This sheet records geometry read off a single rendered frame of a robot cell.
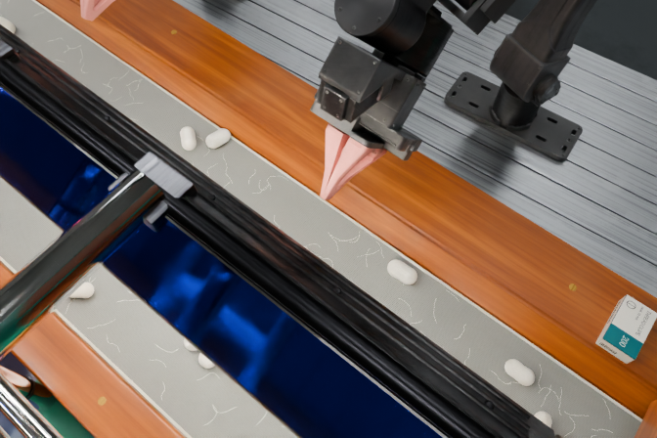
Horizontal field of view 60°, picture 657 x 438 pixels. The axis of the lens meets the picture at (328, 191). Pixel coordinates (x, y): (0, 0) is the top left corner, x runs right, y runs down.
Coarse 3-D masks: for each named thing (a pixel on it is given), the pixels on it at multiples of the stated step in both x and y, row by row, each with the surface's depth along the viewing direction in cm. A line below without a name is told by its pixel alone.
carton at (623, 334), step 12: (624, 300) 60; (636, 300) 60; (612, 312) 61; (624, 312) 59; (636, 312) 59; (648, 312) 59; (612, 324) 58; (624, 324) 58; (636, 324) 58; (648, 324) 58; (600, 336) 59; (612, 336) 58; (624, 336) 58; (636, 336) 58; (612, 348) 58; (624, 348) 57; (636, 348) 57; (624, 360) 58
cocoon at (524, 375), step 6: (510, 360) 59; (516, 360) 59; (504, 366) 60; (510, 366) 59; (516, 366) 59; (522, 366) 59; (510, 372) 59; (516, 372) 59; (522, 372) 58; (528, 372) 58; (516, 378) 59; (522, 378) 58; (528, 378) 58; (534, 378) 58; (522, 384) 59; (528, 384) 58
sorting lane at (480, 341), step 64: (0, 0) 89; (64, 64) 82; (0, 192) 71; (256, 192) 71; (0, 256) 67; (320, 256) 67; (384, 256) 67; (64, 320) 63; (128, 320) 63; (448, 320) 63; (192, 384) 60; (512, 384) 60; (576, 384) 60
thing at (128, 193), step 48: (0, 48) 33; (144, 192) 27; (192, 192) 29; (96, 240) 26; (0, 288) 25; (48, 288) 25; (0, 336) 24; (0, 384) 49; (0, 432) 36; (48, 432) 47
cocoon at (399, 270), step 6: (390, 264) 65; (396, 264) 64; (402, 264) 64; (390, 270) 64; (396, 270) 64; (402, 270) 64; (408, 270) 64; (414, 270) 64; (396, 276) 64; (402, 276) 64; (408, 276) 64; (414, 276) 64; (402, 282) 64; (408, 282) 64; (414, 282) 64
